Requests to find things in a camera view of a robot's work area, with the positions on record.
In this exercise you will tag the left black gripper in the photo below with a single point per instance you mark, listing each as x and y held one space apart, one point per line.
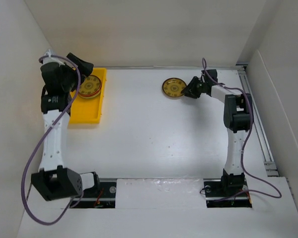
85 68

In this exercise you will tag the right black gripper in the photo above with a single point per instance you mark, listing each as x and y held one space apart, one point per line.
190 89

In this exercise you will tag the yellow patterned plate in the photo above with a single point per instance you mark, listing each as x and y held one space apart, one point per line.
172 87
91 85

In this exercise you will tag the orange plate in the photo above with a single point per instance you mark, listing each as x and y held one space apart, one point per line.
93 95

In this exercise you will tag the cream floral plate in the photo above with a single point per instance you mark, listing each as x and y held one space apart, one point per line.
89 98

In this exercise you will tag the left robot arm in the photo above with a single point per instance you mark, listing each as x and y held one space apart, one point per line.
54 180

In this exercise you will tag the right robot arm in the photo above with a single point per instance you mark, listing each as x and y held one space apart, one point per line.
237 118

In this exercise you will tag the yellow plastic bin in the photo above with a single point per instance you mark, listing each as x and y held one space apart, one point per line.
89 111

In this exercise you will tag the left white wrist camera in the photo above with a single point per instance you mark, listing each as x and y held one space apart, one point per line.
48 58

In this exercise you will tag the aluminium rail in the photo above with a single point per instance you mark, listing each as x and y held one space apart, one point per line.
269 163

